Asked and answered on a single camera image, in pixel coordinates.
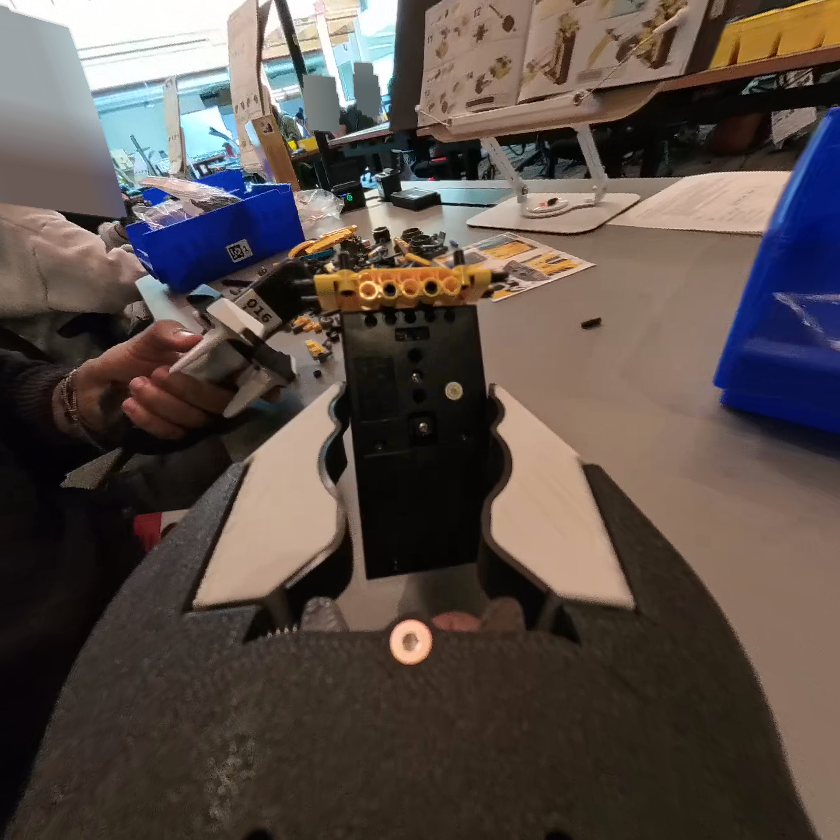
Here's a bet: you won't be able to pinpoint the yellow printed leaflet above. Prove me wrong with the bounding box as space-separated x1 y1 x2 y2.
458 232 596 303

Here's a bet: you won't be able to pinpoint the person's left hand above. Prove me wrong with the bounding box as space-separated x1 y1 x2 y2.
69 320 284 441

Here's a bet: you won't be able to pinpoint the hanging paper instruction sheet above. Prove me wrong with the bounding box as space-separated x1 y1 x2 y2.
226 0 265 173

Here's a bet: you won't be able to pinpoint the person's left forearm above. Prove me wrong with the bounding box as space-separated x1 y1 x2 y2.
0 328 83 460

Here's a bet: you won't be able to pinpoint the white paper sheet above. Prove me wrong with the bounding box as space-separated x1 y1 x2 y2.
607 171 792 236

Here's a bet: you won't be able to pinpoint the yellow storage bins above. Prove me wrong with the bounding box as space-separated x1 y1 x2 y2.
709 0 840 68

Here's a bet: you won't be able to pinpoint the blue bin with white label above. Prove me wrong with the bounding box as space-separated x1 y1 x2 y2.
125 169 307 294

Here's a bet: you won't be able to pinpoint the white book stand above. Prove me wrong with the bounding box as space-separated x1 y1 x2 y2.
416 84 641 235

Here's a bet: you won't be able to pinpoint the pile of small building parts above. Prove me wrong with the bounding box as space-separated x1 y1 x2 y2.
220 225 463 378

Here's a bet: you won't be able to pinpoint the large blue storage bin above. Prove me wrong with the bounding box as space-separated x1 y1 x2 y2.
713 108 840 435

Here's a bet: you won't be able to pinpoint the clear plastic bag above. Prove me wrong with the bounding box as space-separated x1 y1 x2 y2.
294 189 346 225

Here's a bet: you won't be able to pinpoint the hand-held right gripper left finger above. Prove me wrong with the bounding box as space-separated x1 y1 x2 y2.
192 382 355 627

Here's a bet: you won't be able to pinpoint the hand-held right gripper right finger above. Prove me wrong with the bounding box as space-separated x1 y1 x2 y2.
479 385 637 630

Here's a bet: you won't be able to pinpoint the clear plastic bags in bin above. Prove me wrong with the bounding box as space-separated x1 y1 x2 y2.
773 290 840 345

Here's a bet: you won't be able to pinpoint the beaded bracelet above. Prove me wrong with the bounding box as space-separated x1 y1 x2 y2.
58 369 84 429

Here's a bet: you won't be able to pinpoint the open building instruction booklet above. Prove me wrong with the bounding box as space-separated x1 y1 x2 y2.
419 0 711 120

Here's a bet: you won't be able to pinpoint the black battery box with yellow bricks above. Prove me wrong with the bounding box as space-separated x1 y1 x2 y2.
314 252 506 580

